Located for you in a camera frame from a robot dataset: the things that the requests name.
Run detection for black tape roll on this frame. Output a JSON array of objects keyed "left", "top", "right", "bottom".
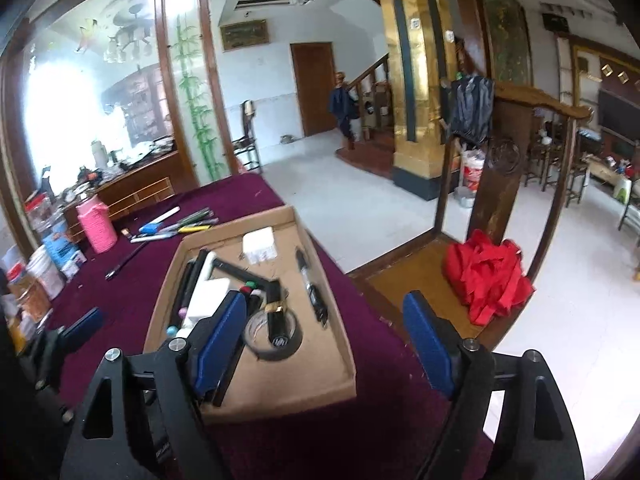
[{"left": 244, "top": 309, "right": 303, "bottom": 362}]

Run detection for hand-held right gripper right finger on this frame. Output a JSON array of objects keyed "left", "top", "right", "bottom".
[{"left": 402, "top": 290, "right": 586, "bottom": 480}]

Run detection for silver pen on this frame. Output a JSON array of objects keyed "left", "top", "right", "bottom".
[{"left": 160, "top": 217, "right": 219, "bottom": 233}]

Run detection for black television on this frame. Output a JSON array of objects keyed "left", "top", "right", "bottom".
[{"left": 597, "top": 87, "right": 640, "bottom": 146}]

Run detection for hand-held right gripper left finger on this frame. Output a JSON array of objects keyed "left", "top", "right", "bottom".
[{"left": 60, "top": 290, "right": 248, "bottom": 480}]

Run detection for green pen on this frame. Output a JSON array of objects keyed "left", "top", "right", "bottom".
[{"left": 170, "top": 208, "right": 212, "bottom": 228}]

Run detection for red lid plastic jar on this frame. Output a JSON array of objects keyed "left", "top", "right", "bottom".
[{"left": 25, "top": 195, "right": 53, "bottom": 233}]

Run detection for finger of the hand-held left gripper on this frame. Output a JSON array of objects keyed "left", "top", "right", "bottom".
[{"left": 31, "top": 306, "right": 107, "bottom": 392}]

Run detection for white plastic tub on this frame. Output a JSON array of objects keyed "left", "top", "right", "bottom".
[{"left": 26, "top": 245, "right": 66, "bottom": 301}]

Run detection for black marker blue cap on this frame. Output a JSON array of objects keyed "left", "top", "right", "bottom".
[{"left": 166, "top": 255, "right": 198, "bottom": 337}]

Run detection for white bucket red print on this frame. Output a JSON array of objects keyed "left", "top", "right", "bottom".
[{"left": 460, "top": 150, "right": 486, "bottom": 193}]

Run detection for glass jar brown label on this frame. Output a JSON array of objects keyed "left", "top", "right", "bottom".
[{"left": 7, "top": 265, "right": 51, "bottom": 321}]

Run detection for gold framed wall painting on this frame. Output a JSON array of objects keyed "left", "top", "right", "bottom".
[{"left": 220, "top": 19, "right": 271, "bottom": 52}]

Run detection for red cloth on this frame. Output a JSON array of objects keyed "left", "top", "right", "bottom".
[{"left": 445, "top": 230, "right": 536, "bottom": 328}]

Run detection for dark wooden chair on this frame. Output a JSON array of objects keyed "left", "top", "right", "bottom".
[{"left": 232, "top": 100, "right": 263, "bottom": 173}]

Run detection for black gold lipstick tube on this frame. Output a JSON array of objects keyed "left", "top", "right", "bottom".
[{"left": 265, "top": 280, "right": 293, "bottom": 348}]

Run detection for black gel pen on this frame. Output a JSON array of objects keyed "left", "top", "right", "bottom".
[{"left": 295, "top": 247, "right": 329, "bottom": 328}]

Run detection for bamboo painted glass panel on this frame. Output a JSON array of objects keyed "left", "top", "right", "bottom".
[{"left": 167, "top": 0, "right": 228, "bottom": 183}]

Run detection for cardboard box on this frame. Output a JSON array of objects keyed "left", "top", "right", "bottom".
[{"left": 144, "top": 204, "right": 357, "bottom": 426}]

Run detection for wooden door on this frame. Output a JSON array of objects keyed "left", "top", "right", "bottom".
[{"left": 290, "top": 42, "right": 336, "bottom": 138}]

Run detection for slim black pen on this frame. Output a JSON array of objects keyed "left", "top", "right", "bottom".
[{"left": 105, "top": 242, "right": 151, "bottom": 281}]

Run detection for black marker red cap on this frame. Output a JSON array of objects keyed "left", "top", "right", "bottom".
[{"left": 212, "top": 284, "right": 261, "bottom": 408}]

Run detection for black marker white caps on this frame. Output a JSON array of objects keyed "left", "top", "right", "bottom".
[{"left": 212, "top": 257, "right": 281, "bottom": 291}]

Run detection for blue label plastic jar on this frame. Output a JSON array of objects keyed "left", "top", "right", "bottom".
[{"left": 42, "top": 220, "right": 76, "bottom": 271}]

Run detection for wooden staircase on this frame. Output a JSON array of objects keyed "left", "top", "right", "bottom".
[{"left": 335, "top": 54, "right": 398, "bottom": 176}]

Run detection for pink knitted bottle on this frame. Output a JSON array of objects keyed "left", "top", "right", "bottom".
[{"left": 76, "top": 196, "right": 118, "bottom": 255}]

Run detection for blue white small box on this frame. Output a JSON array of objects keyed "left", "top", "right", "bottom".
[{"left": 62, "top": 250, "right": 87, "bottom": 281}]

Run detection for white charger block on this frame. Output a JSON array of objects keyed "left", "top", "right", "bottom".
[
  {"left": 242, "top": 226, "right": 278, "bottom": 266},
  {"left": 182, "top": 280, "right": 233, "bottom": 328}
]

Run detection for black plastic bag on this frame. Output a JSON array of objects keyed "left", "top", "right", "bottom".
[{"left": 447, "top": 75, "right": 496, "bottom": 146}]

